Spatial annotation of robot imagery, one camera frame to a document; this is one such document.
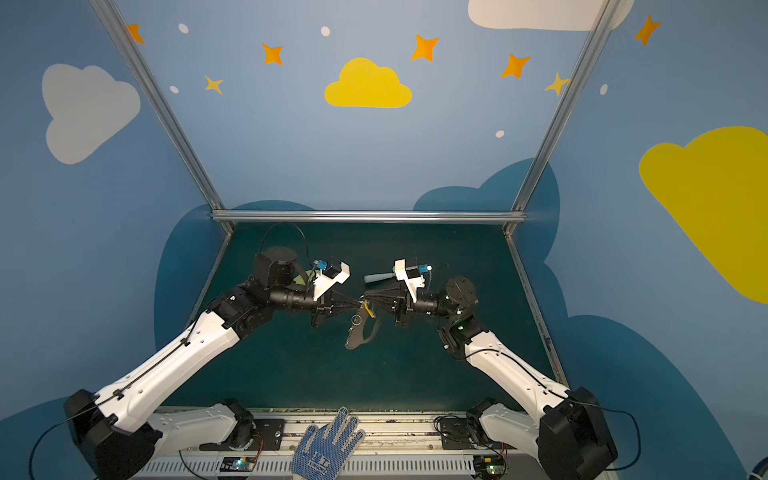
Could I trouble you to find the green toy shovel wooden handle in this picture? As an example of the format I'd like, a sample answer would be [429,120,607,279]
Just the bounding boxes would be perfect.
[294,270,316,286]

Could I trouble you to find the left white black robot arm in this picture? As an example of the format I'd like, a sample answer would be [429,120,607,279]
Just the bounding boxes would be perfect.
[64,246,357,479]

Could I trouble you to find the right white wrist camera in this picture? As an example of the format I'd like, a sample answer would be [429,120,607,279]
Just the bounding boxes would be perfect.
[393,257,432,302]

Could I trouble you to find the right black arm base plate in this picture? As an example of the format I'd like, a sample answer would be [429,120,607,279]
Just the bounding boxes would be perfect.
[433,415,502,450]

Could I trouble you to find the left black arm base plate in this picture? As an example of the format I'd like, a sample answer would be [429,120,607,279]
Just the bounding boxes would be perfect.
[198,418,285,452]

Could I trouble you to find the left aluminium frame post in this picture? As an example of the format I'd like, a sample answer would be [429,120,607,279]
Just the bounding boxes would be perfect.
[90,0,225,213]

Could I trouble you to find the left green circuit board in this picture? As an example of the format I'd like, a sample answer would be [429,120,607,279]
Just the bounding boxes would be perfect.
[220,457,256,473]

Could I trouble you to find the right green circuit board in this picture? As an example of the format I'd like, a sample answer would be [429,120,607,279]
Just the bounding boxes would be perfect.
[472,455,507,480]

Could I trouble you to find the blue dotted glove centre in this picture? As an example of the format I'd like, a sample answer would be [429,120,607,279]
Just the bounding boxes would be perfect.
[291,407,366,480]

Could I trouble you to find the light blue toy shovel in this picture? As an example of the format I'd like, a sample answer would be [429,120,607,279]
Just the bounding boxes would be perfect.
[364,272,395,284]

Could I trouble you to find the aluminium front rail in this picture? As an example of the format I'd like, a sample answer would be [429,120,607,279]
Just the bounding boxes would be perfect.
[128,404,547,479]

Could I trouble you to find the aluminium frame post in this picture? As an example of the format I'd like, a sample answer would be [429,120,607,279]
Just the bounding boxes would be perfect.
[503,0,623,240]
[90,0,225,213]

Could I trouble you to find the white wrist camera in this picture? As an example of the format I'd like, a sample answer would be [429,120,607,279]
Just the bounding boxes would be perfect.
[312,260,350,301]
[393,257,432,302]

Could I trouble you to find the green circuit board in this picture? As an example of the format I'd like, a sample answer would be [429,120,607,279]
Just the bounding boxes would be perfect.
[220,457,256,473]
[472,455,507,480]

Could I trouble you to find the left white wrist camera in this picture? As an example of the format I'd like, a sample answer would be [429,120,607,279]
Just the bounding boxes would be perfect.
[312,260,350,301]

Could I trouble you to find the right aluminium frame post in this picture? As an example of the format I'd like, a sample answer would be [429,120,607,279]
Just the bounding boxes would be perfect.
[503,0,623,240]

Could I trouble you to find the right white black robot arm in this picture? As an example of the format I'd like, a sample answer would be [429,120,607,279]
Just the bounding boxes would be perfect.
[360,276,618,479]

